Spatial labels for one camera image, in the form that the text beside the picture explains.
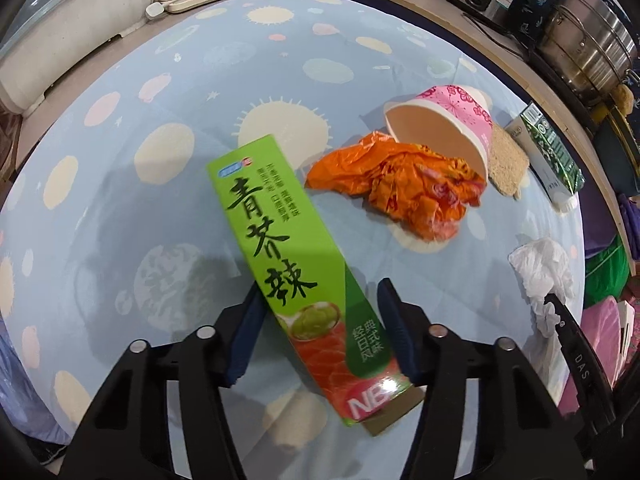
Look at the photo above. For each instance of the purple towel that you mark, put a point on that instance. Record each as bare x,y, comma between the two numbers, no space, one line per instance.
630,225

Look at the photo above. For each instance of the stacked steel steamer pot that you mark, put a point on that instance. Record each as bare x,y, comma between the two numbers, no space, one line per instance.
585,40

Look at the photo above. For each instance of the brown potato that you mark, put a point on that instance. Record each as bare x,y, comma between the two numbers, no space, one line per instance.
624,97

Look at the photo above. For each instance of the white power plug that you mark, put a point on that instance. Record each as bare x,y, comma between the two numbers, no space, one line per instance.
154,10

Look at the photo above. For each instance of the crumpled orange foil wrapper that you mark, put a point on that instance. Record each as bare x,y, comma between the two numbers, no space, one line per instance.
400,180

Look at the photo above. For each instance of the white tissue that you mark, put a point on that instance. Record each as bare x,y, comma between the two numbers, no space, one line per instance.
542,270

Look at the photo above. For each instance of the green cardboard box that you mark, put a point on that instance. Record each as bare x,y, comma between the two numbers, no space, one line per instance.
290,260

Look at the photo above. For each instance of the translucent plastic storage box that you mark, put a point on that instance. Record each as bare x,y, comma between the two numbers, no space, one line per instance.
65,35

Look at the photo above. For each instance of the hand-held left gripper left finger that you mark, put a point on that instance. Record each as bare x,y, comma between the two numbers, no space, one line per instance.
245,340

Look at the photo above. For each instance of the pink floral paper cup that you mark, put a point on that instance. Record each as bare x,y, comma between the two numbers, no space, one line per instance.
435,130

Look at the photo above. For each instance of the green plastic bag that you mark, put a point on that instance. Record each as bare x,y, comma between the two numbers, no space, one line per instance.
607,270

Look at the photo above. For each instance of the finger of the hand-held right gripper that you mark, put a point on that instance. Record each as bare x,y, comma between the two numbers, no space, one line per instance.
580,360

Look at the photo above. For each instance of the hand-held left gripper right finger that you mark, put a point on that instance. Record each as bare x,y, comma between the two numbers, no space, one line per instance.
395,330

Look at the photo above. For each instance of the green and white carton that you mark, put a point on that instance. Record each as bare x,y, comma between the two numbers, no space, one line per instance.
550,160

